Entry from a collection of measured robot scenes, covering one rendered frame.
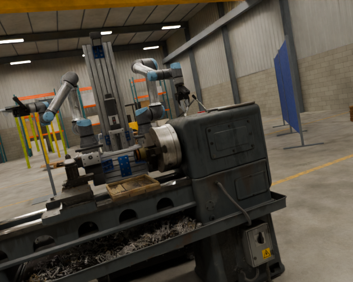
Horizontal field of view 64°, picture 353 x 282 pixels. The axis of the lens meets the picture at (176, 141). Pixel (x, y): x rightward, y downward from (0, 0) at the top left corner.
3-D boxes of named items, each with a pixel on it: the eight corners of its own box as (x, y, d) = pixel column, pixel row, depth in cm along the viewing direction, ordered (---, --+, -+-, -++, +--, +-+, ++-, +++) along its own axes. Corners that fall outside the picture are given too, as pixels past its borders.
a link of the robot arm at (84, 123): (82, 136, 230) (78, 120, 229) (77, 136, 241) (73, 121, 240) (96, 132, 237) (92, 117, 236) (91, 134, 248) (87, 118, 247)
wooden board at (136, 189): (147, 178, 209) (145, 173, 208) (161, 188, 175) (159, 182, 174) (106, 189, 199) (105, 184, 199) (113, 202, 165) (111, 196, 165)
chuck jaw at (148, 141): (158, 147, 196) (152, 133, 201) (158, 143, 192) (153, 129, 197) (142, 151, 192) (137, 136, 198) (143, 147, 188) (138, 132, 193)
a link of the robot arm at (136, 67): (125, 59, 241) (151, 69, 204) (136, 58, 247) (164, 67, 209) (125, 73, 246) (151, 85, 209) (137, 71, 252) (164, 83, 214)
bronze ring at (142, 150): (145, 145, 194) (132, 147, 191) (148, 145, 185) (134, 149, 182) (148, 158, 195) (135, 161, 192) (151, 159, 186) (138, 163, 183)
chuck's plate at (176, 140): (168, 160, 214) (162, 120, 205) (184, 174, 186) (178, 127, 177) (163, 161, 213) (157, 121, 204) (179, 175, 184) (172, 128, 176)
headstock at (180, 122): (235, 151, 242) (227, 107, 238) (272, 156, 197) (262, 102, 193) (171, 169, 223) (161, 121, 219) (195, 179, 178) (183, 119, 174)
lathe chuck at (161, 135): (163, 161, 213) (157, 121, 204) (179, 175, 184) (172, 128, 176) (152, 165, 210) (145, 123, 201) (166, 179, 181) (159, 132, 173)
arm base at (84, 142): (80, 147, 245) (78, 136, 244) (98, 143, 249) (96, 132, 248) (79, 149, 231) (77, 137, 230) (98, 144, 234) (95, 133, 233)
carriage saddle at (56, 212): (93, 192, 201) (91, 183, 201) (98, 209, 158) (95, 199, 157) (48, 204, 192) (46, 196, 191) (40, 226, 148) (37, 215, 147)
